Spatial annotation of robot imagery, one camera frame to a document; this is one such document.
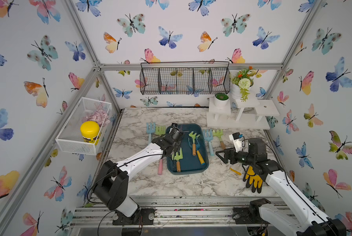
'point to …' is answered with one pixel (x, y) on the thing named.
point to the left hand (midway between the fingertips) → (176, 141)
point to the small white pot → (220, 100)
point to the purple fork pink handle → (160, 167)
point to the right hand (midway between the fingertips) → (222, 150)
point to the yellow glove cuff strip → (235, 171)
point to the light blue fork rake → (150, 131)
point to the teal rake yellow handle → (197, 146)
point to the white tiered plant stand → (248, 114)
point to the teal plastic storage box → (191, 153)
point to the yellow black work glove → (251, 179)
